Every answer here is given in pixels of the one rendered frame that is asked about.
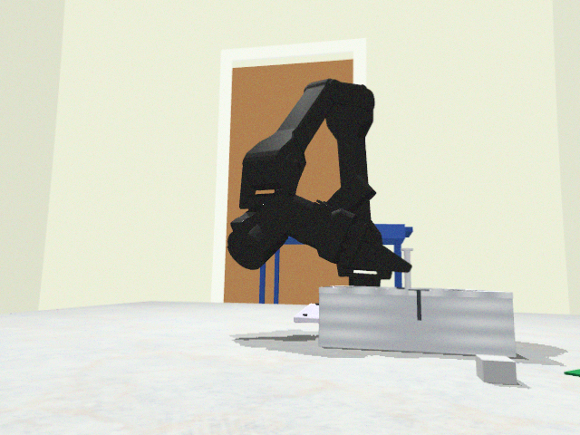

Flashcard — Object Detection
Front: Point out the silver metal pin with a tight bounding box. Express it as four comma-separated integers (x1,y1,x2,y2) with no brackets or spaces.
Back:
401,248,413,289

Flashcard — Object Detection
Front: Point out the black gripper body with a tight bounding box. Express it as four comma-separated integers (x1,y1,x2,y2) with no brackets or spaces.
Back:
294,202,363,264

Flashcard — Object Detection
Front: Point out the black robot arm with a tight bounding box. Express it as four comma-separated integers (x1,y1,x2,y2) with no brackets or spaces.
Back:
227,79,392,286

